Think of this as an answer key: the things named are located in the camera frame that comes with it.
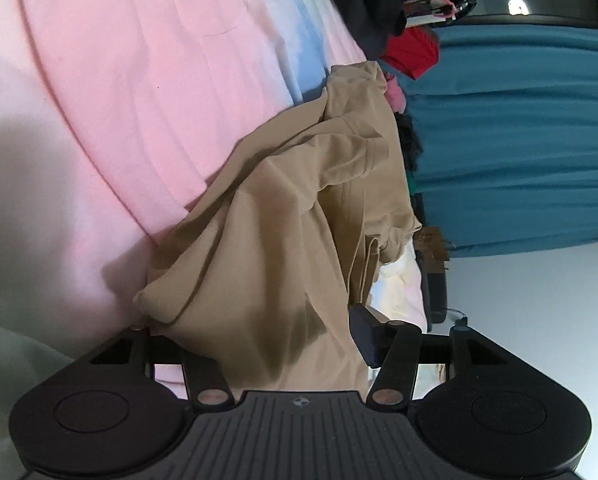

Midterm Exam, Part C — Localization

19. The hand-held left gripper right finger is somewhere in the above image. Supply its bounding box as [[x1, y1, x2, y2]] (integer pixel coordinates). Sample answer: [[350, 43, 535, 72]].
[[349, 305, 517, 408]]

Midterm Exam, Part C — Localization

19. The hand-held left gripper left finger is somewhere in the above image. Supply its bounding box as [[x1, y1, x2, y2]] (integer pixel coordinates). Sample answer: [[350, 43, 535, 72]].
[[86, 327, 234, 407]]

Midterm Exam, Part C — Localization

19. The tan printed T-shirt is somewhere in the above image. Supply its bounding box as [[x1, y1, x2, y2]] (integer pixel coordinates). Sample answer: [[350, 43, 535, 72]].
[[133, 60, 422, 401]]

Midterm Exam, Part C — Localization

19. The pile of black clothes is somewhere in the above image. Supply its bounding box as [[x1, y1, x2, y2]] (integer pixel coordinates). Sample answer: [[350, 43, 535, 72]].
[[396, 112, 424, 171]]

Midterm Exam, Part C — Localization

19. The black sofa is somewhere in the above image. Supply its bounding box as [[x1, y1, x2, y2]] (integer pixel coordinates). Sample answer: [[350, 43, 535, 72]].
[[411, 195, 450, 332]]

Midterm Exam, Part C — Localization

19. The brown paper bag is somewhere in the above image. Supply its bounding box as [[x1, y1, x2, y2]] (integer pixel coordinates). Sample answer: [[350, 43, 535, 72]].
[[413, 227, 452, 276]]

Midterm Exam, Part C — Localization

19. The pink garment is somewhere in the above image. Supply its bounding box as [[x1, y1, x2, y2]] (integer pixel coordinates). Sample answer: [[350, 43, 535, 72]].
[[384, 72, 408, 113]]

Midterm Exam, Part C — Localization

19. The wide blue curtain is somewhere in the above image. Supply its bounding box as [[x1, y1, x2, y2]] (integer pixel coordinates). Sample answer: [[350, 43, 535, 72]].
[[404, 25, 598, 261]]

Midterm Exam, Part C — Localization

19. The red garment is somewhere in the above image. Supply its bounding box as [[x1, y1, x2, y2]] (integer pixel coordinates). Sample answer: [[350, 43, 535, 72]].
[[379, 25, 442, 81]]

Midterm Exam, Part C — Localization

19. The garment steamer stand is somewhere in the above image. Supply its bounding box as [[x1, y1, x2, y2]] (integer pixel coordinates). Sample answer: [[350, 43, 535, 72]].
[[394, 0, 487, 28]]

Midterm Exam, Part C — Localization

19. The black garment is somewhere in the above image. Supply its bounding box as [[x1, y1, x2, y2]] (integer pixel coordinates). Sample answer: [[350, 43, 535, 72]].
[[304, 0, 414, 61]]

